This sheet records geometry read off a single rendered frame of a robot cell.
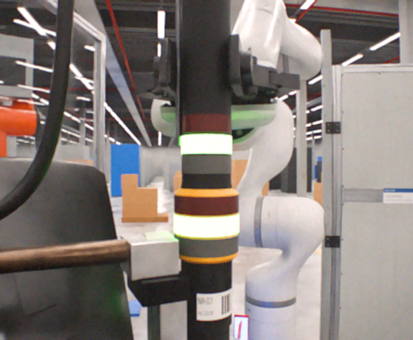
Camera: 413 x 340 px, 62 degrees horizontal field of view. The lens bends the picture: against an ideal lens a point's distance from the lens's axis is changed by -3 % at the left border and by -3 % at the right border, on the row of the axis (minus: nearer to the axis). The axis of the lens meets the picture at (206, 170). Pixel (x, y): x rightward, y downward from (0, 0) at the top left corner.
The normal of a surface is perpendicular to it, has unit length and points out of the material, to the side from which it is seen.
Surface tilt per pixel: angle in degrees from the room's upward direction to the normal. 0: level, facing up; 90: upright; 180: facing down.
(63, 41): 90
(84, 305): 47
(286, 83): 90
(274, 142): 85
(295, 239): 95
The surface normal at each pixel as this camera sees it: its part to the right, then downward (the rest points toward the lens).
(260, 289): -0.53, -0.03
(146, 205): 0.16, 0.01
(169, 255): 0.43, 0.01
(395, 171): -0.17, 0.00
